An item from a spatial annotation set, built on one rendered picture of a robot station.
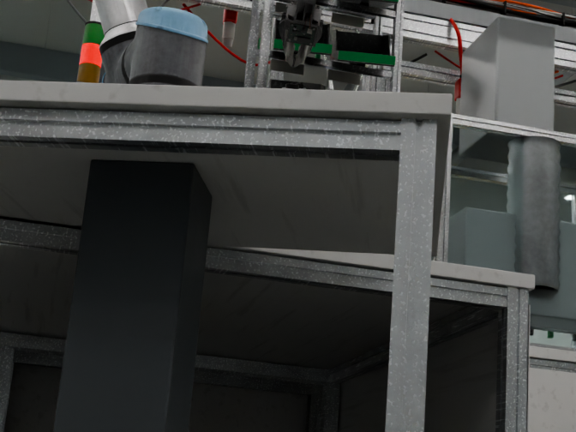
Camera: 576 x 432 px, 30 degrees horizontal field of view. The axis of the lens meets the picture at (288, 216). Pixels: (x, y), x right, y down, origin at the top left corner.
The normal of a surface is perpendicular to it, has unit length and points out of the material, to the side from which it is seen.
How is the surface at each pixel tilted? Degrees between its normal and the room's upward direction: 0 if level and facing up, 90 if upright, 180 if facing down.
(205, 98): 90
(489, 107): 90
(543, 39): 90
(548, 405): 90
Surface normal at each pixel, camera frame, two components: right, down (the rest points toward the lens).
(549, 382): 0.24, -0.25
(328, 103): -0.11, -0.29
